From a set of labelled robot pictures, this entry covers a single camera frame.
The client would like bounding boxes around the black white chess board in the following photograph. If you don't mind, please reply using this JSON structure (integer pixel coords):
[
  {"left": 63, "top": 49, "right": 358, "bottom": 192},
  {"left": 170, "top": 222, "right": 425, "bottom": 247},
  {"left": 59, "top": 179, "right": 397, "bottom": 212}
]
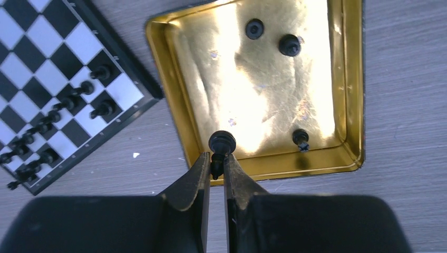
[{"left": 1, "top": 1, "right": 163, "bottom": 195}]

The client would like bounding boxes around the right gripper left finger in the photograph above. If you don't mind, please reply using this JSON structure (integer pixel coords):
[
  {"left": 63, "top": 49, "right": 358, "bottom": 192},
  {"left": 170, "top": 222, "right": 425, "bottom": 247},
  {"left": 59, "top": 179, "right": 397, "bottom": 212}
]
[{"left": 1, "top": 152, "right": 210, "bottom": 252}]

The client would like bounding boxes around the gold tin with black pieces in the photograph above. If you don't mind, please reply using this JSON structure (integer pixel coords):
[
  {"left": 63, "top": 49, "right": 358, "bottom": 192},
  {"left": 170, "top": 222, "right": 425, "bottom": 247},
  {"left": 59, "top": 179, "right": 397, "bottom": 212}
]
[{"left": 145, "top": 1, "right": 365, "bottom": 180}]

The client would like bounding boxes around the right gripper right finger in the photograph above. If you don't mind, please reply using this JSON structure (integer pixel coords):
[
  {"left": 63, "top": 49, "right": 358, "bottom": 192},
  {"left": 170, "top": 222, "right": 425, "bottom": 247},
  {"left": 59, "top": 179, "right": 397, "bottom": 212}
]
[{"left": 223, "top": 155, "right": 412, "bottom": 252}]

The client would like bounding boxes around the black chess piece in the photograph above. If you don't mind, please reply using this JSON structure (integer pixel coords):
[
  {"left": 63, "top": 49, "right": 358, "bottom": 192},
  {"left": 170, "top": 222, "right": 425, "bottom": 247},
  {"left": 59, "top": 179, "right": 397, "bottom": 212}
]
[
  {"left": 278, "top": 34, "right": 301, "bottom": 57},
  {"left": 208, "top": 130, "right": 236, "bottom": 180},
  {"left": 292, "top": 129, "right": 310, "bottom": 152},
  {"left": 245, "top": 18, "right": 265, "bottom": 40}
]

